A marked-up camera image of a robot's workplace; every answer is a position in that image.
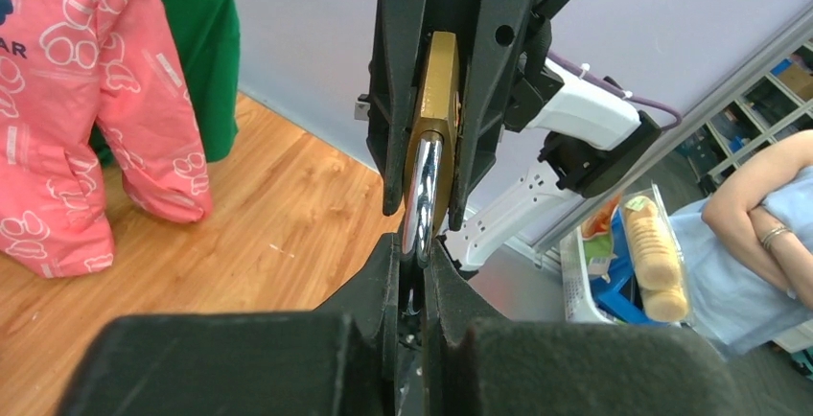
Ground white storage basket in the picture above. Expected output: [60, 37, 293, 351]
[558, 196, 675, 327]

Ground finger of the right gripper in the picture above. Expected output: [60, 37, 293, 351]
[366, 0, 427, 216]
[448, 0, 532, 231]

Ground packaged round crackers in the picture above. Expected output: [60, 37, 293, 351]
[620, 184, 691, 323]

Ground pink patterned jacket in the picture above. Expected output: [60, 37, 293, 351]
[1, 0, 212, 278]

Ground brass padlock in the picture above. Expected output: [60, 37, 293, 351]
[402, 32, 460, 267]

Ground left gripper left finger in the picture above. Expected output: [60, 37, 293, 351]
[58, 233, 401, 415]

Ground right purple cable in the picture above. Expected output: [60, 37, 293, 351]
[546, 49, 684, 132]

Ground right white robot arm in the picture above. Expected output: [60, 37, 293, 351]
[357, 0, 661, 271]

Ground green shirt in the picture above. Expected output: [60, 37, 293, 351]
[88, 0, 242, 168]

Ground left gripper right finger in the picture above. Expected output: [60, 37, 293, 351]
[423, 243, 744, 415]

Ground person in blue shirt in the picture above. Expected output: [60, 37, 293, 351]
[669, 129, 812, 358]

